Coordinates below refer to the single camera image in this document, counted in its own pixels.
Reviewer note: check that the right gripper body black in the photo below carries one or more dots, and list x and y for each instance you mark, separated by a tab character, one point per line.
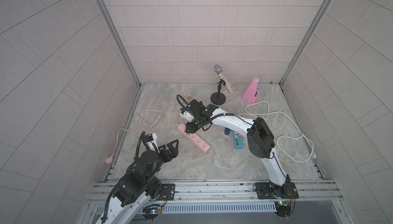
198	119

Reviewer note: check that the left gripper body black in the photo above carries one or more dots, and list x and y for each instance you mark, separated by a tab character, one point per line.
163	157

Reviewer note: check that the pink power strip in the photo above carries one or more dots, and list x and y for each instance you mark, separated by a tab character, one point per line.
194	138

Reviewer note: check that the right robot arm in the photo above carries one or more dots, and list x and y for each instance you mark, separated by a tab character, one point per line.
260	141

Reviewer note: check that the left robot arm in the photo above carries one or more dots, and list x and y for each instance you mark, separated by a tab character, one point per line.
139	191

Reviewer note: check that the black microphone stand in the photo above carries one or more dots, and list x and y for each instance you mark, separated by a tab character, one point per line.
218	98

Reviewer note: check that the teal power strip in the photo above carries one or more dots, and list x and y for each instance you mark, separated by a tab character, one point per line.
238	141

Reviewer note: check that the glitter microphone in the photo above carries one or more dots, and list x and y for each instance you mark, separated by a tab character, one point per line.
219	71

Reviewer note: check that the pink metronome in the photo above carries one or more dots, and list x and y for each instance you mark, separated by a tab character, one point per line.
252	92

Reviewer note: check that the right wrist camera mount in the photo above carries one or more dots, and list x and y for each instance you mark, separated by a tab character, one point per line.
186	115

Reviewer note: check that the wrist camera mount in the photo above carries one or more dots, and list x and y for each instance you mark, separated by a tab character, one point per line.
150	142
186	115

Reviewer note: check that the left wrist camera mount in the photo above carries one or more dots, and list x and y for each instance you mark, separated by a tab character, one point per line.
150	142

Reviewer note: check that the right corner aluminium post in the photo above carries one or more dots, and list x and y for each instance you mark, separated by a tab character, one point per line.
305	41

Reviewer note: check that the corner aluminium post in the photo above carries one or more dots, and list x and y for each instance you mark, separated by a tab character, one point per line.
116	37
305	41

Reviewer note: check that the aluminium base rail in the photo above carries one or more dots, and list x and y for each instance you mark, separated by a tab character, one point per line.
245	191

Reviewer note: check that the left corner aluminium post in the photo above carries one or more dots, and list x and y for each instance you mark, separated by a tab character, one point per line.
116	37

